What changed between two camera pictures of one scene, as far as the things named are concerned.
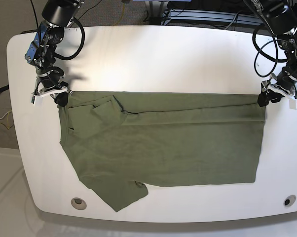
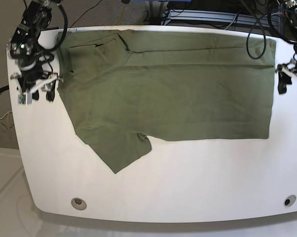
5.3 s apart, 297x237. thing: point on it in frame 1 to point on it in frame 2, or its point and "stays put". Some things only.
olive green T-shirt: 120,142 to 123,86
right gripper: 49,80 to 30,80
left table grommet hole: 78,203 stays put
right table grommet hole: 289,200 stays put
